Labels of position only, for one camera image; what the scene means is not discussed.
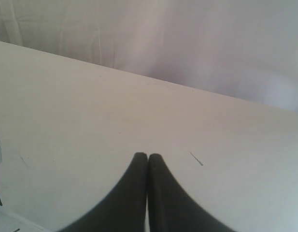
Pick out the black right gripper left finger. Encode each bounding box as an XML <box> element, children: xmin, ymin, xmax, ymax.
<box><xmin>63</xmin><ymin>152</ymin><xmax>148</xmax><ymax>232</ymax></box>

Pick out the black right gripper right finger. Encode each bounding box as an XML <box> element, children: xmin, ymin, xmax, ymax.
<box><xmin>147</xmin><ymin>154</ymin><xmax>233</xmax><ymax>232</ymax></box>

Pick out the white five-outlet power strip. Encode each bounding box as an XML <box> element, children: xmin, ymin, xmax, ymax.
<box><xmin>0</xmin><ymin>206</ymin><xmax>49</xmax><ymax>232</ymax></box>

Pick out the white backdrop curtain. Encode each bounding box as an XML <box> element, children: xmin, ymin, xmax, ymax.
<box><xmin>0</xmin><ymin>0</ymin><xmax>298</xmax><ymax>112</ymax></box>

